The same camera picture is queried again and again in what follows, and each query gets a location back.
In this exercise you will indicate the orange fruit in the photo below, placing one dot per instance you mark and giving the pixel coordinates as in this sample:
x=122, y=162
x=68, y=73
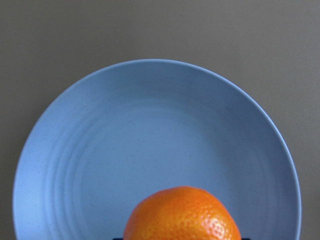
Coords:
x=181, y=213

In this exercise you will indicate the blue plate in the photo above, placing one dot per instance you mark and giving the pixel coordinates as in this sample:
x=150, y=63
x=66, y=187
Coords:
x=134, y=128

